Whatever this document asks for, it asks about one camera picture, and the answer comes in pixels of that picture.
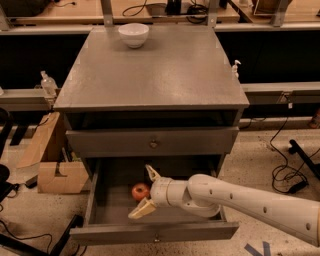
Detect black cable on floor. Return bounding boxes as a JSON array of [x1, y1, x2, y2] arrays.
[[268, 116, 320, 194]]

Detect closed grey top drawer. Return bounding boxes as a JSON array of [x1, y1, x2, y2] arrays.
[[66, 127, 239, 158]]

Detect grey wooden drawer cabinet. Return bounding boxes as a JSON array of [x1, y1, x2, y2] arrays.
[[53, 25, 250, 247]]

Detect small white pump bottle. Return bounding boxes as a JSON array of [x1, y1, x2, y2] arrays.
[[232, 60, 241, 78]]

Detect black stand leg right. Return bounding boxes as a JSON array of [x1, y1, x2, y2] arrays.
[[289, 139, 320, 180]]

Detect black power adapter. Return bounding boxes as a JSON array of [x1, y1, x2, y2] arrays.
[[288, 181, 308, 194]]

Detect open grey middle drawer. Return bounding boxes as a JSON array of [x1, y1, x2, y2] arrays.
[[71, 156, 239, 245]]

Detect clear plastic sanitizer bottle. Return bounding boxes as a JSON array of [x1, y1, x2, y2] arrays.
[[40, 71, 58, 97]]

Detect brown cardboard box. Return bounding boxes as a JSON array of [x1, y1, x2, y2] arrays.
[[17, 112, 88, 194]]

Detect wooden workbench behind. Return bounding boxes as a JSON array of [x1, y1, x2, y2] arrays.
[[8, 0, 320, 25]]

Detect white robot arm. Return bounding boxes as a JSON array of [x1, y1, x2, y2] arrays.
[[128, 165, 320, 246]]

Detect white ceramic bowl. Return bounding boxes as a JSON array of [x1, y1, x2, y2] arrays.
[[118, 23, 149, 49]]

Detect red apple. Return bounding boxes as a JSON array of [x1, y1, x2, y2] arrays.
[[131, 183, 150, 202]]

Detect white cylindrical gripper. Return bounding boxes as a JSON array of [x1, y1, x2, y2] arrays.
[[128, 164, 191, 219]]

